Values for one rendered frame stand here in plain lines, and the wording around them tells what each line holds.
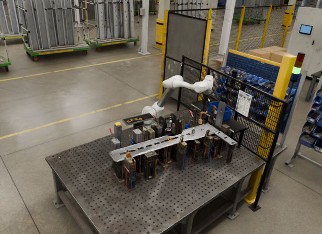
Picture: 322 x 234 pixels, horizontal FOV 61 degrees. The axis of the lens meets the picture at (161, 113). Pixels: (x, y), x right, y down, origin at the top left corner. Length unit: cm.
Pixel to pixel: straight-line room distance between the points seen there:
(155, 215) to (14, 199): 206
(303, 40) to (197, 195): 738
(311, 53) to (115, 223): 805
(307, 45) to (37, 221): 837
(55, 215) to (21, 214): 40
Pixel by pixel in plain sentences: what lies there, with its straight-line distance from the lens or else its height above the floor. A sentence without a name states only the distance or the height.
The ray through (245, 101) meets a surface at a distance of 351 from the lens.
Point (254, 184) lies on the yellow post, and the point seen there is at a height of 29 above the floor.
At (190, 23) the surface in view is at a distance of 545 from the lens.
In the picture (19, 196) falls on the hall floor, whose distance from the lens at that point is 410.
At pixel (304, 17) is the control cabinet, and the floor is 173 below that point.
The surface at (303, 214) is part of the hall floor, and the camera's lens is 422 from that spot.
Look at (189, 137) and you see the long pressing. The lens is 319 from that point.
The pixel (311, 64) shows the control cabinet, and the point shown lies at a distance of 951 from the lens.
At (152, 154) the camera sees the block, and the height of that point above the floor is 103.
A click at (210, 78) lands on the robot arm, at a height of 169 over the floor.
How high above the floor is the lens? 269
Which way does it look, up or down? 28 degrees down
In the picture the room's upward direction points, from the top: 4 degrees clockwise
